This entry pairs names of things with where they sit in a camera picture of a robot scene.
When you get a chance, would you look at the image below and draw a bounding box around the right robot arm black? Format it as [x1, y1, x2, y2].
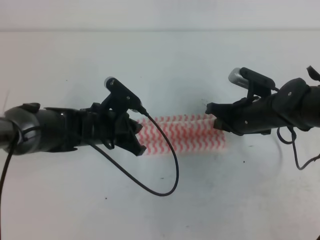
[205, 67, 320, 136]

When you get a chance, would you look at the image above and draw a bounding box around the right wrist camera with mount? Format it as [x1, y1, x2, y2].
[228, 67, 278, 98]

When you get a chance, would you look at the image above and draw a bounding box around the black camera cable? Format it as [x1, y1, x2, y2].
[0, 106, 180, 240]
[269, 86, 320, 171]

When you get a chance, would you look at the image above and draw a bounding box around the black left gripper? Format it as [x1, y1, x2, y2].
[62, 101, 147, 157]

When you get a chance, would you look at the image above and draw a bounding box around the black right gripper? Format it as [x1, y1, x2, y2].
[205, 96, 285, 136]

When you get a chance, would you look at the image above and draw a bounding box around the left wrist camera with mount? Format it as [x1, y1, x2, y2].
[100, 76, 144, 114]

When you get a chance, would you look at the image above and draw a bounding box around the black left camera cable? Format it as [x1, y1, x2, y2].
[0, 106, 180, 240]

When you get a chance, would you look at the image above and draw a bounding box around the pink white wavy striped towel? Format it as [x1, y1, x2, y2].
[137, 114, 227, 155]

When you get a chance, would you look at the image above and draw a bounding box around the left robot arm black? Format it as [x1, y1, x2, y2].
[0, 102, 146, 156]

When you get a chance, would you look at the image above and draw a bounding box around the black right camera cable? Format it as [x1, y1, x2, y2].
[269, 86, 320, 171]

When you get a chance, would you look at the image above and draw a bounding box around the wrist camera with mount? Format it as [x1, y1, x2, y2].
[228, 67, 278, 98]
[100, 76, 144, 114]

